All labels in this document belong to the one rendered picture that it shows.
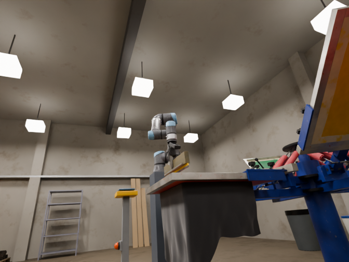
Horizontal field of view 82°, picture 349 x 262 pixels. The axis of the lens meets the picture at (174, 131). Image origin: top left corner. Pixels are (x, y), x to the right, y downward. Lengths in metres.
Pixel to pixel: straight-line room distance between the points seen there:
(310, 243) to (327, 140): 3.74
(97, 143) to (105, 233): 3.36
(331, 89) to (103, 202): 7.77
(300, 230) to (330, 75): 4.11
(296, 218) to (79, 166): 7.04
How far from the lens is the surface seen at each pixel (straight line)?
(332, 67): 1.30
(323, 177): 1.88
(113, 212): 8.29
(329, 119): 1.46
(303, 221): 5.07
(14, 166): 8.83
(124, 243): 1.38
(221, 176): 1.20
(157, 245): 1.96
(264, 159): 3.50
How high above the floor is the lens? 0.77
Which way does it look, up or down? 23 degrees up
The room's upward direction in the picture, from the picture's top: 5 degrees counter-clockwise
